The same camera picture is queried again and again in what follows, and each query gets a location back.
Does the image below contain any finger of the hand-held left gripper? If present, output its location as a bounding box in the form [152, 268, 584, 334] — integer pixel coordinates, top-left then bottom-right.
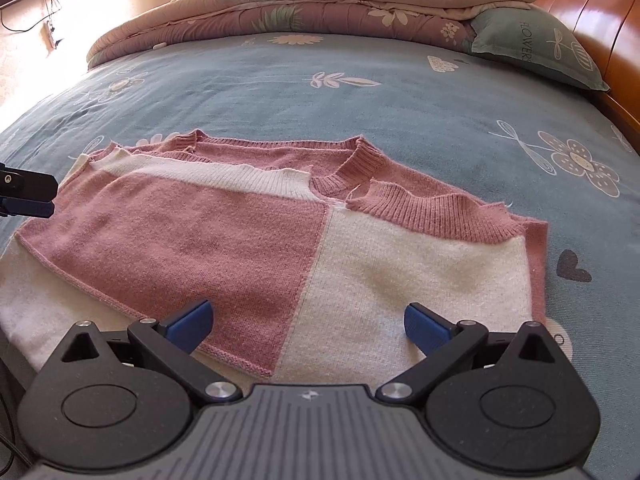
[0, 162, 58, 203]
[0, 200, 55, 218]

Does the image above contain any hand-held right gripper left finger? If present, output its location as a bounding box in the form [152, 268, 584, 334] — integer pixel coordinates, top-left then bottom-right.
[45, 299, 243, 403]

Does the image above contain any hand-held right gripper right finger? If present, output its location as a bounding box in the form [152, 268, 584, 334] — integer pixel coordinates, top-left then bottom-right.
[376, 302, 571, 402]

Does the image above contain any pink and white knit sweater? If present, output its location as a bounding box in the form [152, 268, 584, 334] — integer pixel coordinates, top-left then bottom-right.
[0, 129, 551, 378]

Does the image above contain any bed with blue floral sheet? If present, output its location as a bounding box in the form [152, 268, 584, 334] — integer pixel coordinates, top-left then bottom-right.
[0, 30, 640, 480]

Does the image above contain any grey-blue printed pillow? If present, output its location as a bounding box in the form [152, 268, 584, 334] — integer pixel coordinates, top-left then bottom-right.
[470, 7, 611, 92]

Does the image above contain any folded pink floral quilt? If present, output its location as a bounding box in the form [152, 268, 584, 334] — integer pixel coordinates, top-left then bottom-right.
[87, 0, 538, 71]

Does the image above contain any wooden headboard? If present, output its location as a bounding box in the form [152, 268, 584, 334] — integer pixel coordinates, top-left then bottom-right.
[530, 0, 640, 151]

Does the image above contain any black television cable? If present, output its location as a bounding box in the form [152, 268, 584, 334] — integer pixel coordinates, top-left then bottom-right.
[0, 0, 66, 33]

